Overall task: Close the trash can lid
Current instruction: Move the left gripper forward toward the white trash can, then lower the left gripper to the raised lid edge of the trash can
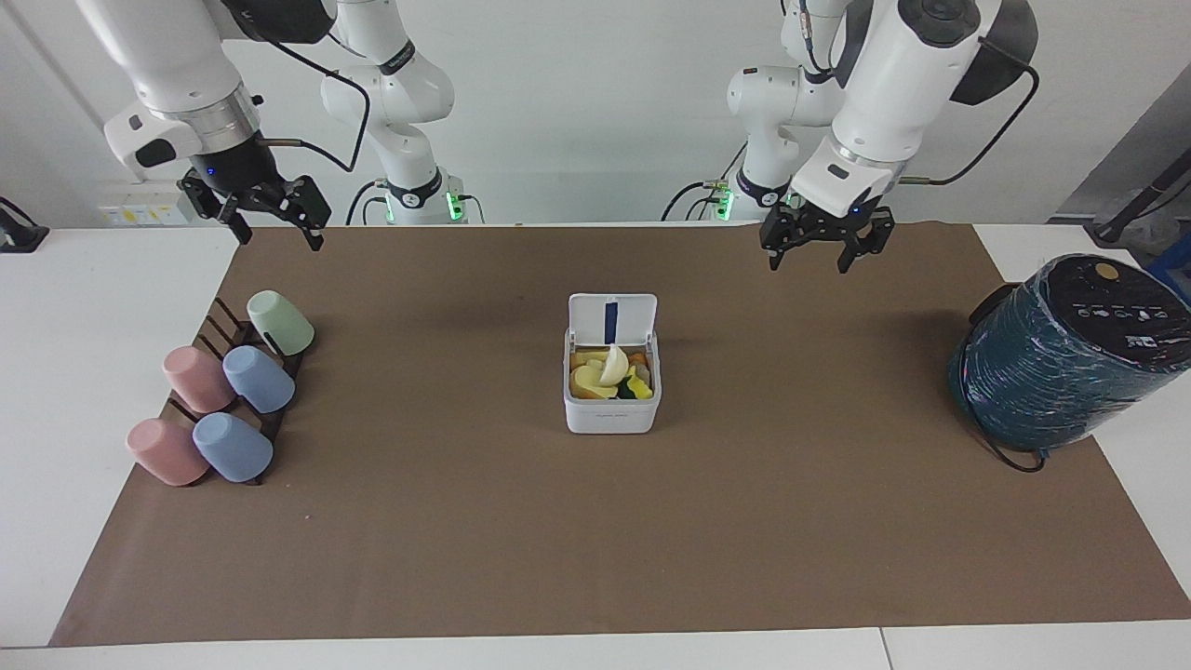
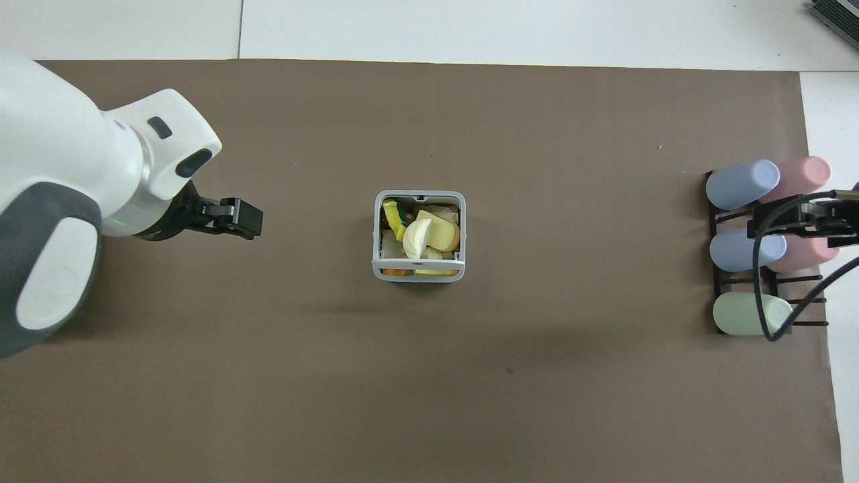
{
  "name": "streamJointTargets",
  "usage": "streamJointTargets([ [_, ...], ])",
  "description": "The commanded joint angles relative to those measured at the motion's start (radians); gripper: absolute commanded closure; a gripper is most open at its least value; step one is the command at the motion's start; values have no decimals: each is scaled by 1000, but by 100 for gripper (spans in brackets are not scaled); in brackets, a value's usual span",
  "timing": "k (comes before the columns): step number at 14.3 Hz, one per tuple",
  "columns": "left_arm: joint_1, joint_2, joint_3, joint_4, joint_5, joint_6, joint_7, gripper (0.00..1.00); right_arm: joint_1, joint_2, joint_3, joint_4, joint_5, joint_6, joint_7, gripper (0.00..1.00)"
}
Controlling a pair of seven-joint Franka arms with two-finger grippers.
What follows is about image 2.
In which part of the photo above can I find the dark grey electronic device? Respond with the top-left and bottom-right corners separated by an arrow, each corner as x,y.
808,0 -> 859,36

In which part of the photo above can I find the yellow banana peel toy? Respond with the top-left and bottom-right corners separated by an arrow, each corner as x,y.
382,199 -> 407,243

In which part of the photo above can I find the grey trash can lid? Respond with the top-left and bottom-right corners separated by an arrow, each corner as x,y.
372,258 -> 466,283

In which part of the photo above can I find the black cable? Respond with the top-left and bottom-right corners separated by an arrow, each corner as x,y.
753,191 -> 859,343

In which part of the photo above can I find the white bun-shaped toy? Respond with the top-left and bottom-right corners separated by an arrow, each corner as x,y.
402,218 -> 434,260

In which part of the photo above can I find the black cup rack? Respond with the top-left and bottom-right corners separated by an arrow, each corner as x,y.
704,170 -> 830,337

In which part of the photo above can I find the pink cup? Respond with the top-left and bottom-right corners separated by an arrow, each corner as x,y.
767,232 -> 840,274
759,156 -> 832,204

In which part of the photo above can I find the pale green cup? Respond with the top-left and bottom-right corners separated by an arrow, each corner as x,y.
712,291 -> 793,337

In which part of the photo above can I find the blue cup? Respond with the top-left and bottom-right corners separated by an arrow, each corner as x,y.
705,159 -> 781,211
709,227 -> 787,273

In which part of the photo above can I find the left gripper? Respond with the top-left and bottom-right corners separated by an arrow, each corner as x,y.
136,180 -> 222,242

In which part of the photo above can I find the grey trash can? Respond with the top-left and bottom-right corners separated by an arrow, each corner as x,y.
372,191 -> 466,283

